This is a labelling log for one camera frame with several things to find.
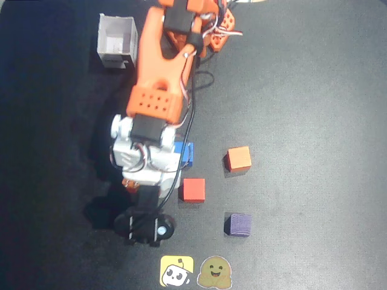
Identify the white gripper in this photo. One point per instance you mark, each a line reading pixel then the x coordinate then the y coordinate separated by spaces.
pixel 129 185

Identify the orange robot base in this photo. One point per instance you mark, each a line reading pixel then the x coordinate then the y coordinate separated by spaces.
pixel 228 21

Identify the orange and white robot arm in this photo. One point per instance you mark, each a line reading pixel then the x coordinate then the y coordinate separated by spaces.
pixel 154 60

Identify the red cube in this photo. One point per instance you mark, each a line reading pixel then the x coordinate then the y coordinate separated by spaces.
pixel 193 189

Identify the blue cube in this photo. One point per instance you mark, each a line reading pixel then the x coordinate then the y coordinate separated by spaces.
pixel 188 154

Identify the orange cube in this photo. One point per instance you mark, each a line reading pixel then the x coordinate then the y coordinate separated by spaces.
pixel 239 158

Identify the purple cube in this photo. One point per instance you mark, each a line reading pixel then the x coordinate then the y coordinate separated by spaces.
pixel 239 225

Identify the yellow robot sticker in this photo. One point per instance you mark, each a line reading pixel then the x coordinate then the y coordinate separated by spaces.
pixel 176 270

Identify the smiling hugging face sticker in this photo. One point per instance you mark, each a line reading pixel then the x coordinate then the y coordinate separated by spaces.
pixel 214 272

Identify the white cardboard box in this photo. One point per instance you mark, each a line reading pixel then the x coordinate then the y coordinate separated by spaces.
pixel 116 36

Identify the black table mat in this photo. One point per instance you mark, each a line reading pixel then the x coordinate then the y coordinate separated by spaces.
pixel 302 121

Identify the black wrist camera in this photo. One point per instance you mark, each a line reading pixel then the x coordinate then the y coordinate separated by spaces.
pixel 145 226

